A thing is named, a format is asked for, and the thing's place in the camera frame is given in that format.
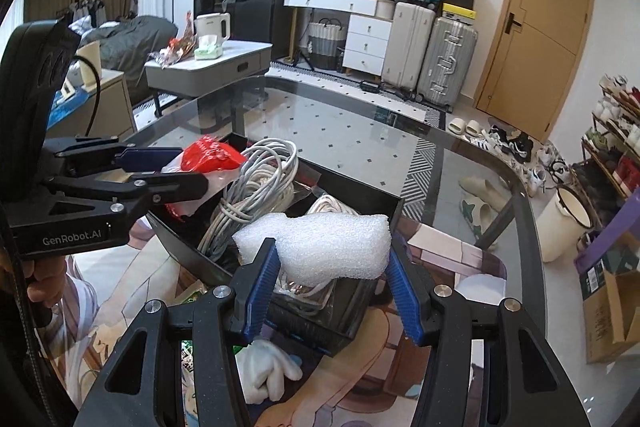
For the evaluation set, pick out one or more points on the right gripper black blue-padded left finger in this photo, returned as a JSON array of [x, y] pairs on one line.
[[140, 384]]

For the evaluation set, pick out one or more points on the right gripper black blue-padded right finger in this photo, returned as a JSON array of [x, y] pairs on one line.
[[524, 382]]

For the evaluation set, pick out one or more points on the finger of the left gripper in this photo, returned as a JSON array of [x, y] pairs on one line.
[[60, 198], [80, 154]]

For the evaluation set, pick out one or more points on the green snack packet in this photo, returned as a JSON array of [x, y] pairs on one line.
[[187, 345]]

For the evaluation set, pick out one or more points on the red white wipes pack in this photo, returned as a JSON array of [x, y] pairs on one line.
[[219, 162]]

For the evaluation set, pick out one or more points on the white plush toy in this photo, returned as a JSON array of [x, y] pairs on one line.
[[263, 370]]

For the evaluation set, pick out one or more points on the white foam sheet roll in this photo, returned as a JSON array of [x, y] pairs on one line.
[[321, 247]]

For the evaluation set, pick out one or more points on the person's left hand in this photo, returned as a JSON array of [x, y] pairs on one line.
[[48, 278]]

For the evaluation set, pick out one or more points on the beige paper cup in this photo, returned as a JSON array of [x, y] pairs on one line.
[[90, 64]]

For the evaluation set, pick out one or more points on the brown cardboard box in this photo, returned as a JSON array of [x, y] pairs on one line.
[[610, 302]]

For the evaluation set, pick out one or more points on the green tissue pack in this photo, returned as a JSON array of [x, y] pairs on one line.
[[209, 48]]

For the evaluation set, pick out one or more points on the white plastic bucket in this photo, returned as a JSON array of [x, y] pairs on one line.
[[564, 219]]

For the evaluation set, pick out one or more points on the grey low side table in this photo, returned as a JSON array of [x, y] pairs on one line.
[[194, 78]]

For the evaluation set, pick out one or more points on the white electric kettle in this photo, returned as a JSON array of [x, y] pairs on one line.
[[214, 24]]

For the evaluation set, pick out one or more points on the wooden shoe rack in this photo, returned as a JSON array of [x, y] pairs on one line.
[[609, 173]]

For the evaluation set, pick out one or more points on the striped woven basket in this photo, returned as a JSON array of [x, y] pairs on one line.
[[325, 38]]

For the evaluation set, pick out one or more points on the white drawer desk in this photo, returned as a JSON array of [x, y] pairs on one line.
[[368, 29]]

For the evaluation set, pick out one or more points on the white suitcase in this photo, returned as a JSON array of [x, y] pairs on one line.
[[406, 47]]

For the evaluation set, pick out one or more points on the silver aluminium suitcase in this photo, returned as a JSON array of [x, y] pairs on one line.
[[446, 62]]

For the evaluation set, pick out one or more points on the wooden door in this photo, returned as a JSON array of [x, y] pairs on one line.
[[532, 62]]

